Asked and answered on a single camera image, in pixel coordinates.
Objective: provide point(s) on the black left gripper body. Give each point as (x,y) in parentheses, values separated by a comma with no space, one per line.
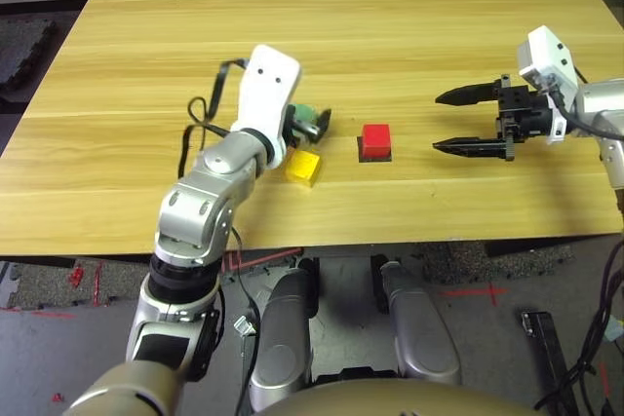
(304,134)

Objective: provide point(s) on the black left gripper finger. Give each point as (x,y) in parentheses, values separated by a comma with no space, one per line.
(324,123)

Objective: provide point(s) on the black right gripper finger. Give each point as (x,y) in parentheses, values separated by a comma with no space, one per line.
(470,94)
(473,147)

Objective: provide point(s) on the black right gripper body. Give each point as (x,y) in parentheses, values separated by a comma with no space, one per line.
(529,114)

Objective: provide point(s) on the green wooden block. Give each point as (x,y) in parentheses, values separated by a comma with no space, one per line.
(306,113)

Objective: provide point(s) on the yellow wooden block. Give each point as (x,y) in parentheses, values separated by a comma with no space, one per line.
(304,167)

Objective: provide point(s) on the red wooden block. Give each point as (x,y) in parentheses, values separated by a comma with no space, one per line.
(375,140)

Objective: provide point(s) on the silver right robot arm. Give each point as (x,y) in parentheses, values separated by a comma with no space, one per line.
(599,99)

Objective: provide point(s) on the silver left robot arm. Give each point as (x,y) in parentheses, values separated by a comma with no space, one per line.
(214,192)

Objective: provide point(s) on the black square marker pad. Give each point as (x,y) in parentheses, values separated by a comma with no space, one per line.
(375,161)

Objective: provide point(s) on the speckled foam floor mat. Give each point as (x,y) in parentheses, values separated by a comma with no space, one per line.
(49,284)
(487,260)

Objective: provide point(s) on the grey right robot leg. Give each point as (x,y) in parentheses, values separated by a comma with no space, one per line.
(421,333)

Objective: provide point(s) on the grey robot leg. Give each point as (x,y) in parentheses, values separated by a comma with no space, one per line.
(421,333)
(283,328)

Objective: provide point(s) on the grey left robot leg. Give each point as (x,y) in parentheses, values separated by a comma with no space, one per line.
(283,328)

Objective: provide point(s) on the small clear floor connector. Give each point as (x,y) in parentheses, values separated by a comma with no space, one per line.
(244,326)

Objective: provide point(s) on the pale blue floor object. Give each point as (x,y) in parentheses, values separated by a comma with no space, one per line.
(615,329)

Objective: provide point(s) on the beige robot torso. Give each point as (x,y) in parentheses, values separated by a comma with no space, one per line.
(390,399)

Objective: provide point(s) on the dark foam floor mat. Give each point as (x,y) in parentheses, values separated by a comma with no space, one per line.
(24,53)

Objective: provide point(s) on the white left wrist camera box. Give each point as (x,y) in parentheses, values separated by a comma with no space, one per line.
(265,89)

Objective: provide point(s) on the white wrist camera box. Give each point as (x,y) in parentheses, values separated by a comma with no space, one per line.
(265,89)
(543,53)

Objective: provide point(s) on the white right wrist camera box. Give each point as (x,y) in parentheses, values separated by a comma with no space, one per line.
(543,53)

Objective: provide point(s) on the black floor bracket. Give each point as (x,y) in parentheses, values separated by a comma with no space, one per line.
(546,343)

